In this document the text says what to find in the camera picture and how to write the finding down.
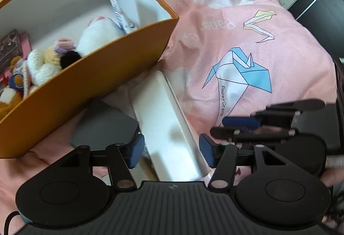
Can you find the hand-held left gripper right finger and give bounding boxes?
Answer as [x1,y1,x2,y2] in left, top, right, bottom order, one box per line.
[199,134,289,189]

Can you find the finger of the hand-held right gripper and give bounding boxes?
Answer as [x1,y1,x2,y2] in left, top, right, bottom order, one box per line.
[222,99,326,131]
[210,127,299,145]

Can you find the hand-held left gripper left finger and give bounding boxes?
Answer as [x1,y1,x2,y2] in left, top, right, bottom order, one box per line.
[58,134,146,189]

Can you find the long white box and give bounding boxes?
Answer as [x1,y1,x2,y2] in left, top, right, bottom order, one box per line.
[128,70,211,182]

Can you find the orange cardboard storage box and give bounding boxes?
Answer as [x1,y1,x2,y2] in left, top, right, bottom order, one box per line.
[0,0,180,159]

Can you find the black fluffy ball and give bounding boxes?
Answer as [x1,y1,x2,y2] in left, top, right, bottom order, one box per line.
[60,51,82,69]

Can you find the pink striped white plush toy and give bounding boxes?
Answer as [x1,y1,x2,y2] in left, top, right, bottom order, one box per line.
[77,17,121,57]

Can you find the pink case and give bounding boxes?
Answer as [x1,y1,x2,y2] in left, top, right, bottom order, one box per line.
[20,31,32,57]

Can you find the dark printed box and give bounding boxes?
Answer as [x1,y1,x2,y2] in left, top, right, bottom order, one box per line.
[0,29,24,74]

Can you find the person's right hand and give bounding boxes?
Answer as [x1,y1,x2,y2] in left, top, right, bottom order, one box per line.
[320,166,344,187]

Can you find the pink printed blanket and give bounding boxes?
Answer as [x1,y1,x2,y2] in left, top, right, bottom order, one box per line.
[0,0,339,198]

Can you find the dark wardrobe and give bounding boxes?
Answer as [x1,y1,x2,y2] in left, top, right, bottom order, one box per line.
[289,0,344,63]

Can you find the white yellow crochet toy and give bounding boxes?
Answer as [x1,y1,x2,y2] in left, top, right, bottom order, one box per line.
[27,39,77,86]

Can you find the cream crochet pouch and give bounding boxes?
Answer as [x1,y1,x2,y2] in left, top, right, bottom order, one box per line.
[23,60,39,97]

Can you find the brown plush toy blue outfit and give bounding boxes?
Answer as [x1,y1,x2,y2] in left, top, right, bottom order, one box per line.
[0,56,26,117]

